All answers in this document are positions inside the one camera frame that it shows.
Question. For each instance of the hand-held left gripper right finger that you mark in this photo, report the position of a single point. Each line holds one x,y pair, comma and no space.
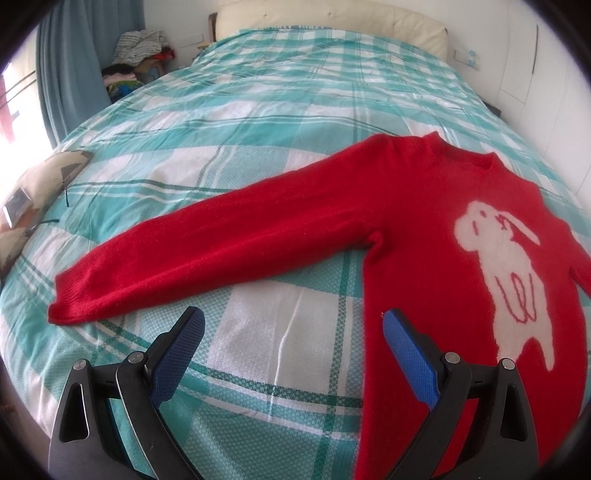
411,355

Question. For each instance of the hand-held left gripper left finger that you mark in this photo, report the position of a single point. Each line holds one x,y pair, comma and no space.
178,350

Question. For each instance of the red sweater with white rabbit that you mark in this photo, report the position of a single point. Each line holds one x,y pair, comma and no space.
392,207

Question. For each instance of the pile of mixed clothes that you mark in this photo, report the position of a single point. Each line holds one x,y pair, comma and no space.
138,50

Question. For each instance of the silver phone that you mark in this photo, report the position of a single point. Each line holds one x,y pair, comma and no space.
16,203

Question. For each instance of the beige patterned pillow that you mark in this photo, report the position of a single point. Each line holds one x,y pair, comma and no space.
51,170

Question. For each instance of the teal checked blanket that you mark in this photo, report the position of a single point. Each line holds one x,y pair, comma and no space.
254,115

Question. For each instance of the dark nightstand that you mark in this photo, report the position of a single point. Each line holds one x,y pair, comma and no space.
494,111

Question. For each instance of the blue curtain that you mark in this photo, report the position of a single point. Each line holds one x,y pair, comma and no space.
64,69

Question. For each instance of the white wardrobe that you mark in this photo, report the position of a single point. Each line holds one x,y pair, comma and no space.
521,60

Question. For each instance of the cream padded headboard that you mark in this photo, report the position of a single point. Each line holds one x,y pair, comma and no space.
346,23

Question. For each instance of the white wall socket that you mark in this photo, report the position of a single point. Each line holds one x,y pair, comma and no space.
466,55

